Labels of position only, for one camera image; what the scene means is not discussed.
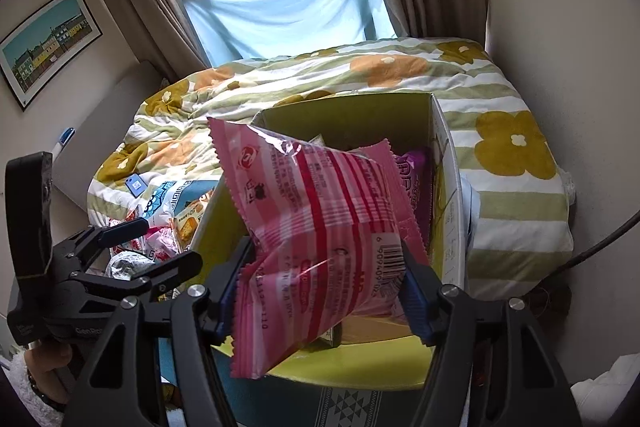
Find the pink striped snack bag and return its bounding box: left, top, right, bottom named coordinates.
left=208, top=118, right=426, bottom=379

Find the pink strawberry candy bag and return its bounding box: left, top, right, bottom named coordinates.
left=110, top=217, right=181, bottom=262

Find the person's left hand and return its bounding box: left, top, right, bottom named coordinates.
left=24, top=343, right=73, bottom=379

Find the yellow green cardboard box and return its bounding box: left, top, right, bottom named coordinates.
left=194, top=93, right=465, bottom=390

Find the blue white pen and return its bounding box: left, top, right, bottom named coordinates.
left=51, top=127, right=76, bottom=159

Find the blue patterned table mat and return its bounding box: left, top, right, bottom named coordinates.
left=213, top=337, right=432, bottom=426

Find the floral striped duvet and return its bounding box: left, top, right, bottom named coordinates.
left=87, top=38, right=574, bottom=299

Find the framed houses picture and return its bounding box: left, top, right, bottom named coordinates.
left=1, top=0, right=102, bottom=110

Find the purple snack bag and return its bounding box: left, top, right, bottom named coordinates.
left=395, top=147, right=433, bottom=249

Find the light blue window cloth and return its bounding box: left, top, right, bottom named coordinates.
left=182, top=0, right=396, bottom=66

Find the beaded bracelet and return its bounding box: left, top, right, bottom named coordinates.
left=25, top=365, right=68, bottom=414

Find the black cable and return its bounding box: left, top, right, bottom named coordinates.
left=537, top=208, right=640, bottom=287

